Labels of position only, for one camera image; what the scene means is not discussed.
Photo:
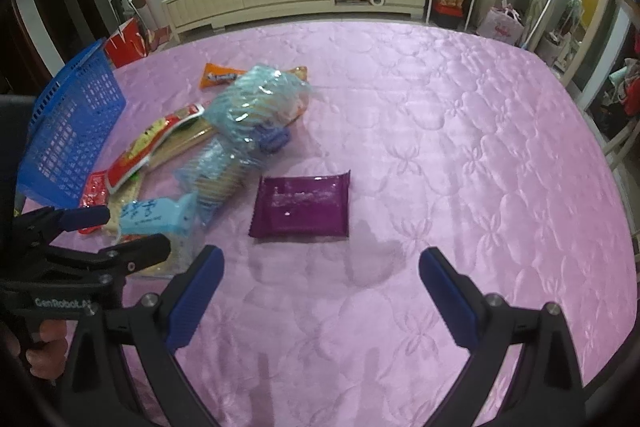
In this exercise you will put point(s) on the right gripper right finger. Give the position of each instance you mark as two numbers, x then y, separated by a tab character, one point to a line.
546	386

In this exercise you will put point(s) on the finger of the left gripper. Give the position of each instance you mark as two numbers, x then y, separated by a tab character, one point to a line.
131	252
42	226

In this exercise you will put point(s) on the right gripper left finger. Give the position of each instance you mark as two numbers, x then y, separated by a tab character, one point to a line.
161	324

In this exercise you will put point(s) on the light blue snack packet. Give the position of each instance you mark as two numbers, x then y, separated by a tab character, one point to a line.
174	218

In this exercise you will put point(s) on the red white snack packet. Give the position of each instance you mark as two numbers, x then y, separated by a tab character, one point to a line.
139	152

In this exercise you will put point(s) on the clear blue striped snack bag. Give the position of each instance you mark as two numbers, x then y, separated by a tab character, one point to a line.
263	98

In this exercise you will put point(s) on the left hand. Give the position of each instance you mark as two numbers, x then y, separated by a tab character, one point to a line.
48	362

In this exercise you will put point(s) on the red small snack packet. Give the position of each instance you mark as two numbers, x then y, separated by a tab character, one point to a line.
95	192

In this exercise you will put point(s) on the blue plastic basket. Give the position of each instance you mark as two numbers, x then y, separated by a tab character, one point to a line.
70	123

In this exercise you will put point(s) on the clear cracker sleeve bag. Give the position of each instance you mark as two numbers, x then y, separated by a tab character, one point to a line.
216	174

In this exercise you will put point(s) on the tan flat cracker packet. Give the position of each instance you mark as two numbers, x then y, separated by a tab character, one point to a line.
187	136

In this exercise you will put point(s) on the purple snack packet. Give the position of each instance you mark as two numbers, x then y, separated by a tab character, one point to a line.
301	206

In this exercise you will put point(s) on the red paper bag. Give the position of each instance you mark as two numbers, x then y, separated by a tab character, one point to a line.
126	44

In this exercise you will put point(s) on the orange long snack packet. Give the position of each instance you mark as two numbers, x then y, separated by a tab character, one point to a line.
217	76

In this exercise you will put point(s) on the pink quilted table cover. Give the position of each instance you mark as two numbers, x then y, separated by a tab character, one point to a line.
449	140

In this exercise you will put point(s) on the pink gift bag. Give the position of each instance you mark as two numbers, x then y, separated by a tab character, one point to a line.
502	23

